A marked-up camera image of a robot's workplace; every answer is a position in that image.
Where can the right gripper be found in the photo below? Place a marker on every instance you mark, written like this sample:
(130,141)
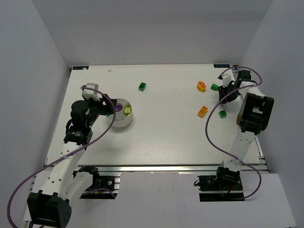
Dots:
(226,92)

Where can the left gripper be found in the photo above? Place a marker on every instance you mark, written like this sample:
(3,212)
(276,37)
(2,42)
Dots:
(108,107)

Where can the lime lego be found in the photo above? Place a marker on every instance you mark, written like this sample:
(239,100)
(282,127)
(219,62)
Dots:
(127,111)

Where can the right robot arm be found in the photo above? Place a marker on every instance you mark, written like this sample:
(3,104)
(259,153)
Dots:
(253,118)

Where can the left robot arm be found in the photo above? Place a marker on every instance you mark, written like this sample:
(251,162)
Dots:
(50,206)

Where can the green lego right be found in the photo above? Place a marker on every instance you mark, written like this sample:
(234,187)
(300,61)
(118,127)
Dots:
(214,87)

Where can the small green lego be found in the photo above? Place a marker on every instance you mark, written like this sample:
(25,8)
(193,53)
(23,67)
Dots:
(222,114)

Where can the orange yellow round lego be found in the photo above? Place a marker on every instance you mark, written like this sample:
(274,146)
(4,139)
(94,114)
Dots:
(201,86)

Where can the right blue label sticker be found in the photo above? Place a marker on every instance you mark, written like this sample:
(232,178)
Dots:
(221,65)

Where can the blue label sticker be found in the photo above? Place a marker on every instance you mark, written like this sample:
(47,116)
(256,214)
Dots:
(80,67)
(221,65)

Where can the orange long lego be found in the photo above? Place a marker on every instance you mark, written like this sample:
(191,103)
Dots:
(202,112)

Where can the white round divided container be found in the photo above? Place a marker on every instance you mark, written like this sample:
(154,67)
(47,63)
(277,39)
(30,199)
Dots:
(121,120)

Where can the left blue label sticker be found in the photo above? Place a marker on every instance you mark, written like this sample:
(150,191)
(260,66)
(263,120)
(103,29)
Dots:
(80,67)

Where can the dark green lego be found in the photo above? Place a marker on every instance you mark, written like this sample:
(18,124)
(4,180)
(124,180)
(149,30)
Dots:
(142,86)

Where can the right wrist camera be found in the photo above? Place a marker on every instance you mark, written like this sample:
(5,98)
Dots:
(225,78)

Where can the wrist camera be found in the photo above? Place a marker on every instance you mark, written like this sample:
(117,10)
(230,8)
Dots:
(225,78)
(89,91)

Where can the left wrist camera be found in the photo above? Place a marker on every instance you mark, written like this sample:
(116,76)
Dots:
(89,91)

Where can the aluminium table rail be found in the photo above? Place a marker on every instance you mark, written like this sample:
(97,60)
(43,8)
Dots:
(191,168)

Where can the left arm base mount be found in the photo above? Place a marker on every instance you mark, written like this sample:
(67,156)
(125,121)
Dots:
(102,185)

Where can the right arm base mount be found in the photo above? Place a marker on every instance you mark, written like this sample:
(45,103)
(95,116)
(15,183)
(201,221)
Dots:
(212,189)

